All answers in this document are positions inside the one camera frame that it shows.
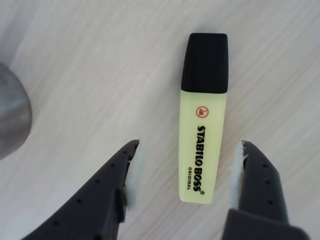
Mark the pale yellow Stabilo Boss highlighter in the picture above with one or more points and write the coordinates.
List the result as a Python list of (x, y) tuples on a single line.
[(200, 140)]

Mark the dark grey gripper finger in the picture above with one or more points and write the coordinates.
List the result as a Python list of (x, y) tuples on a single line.
[(262, 200), (100, 195)]

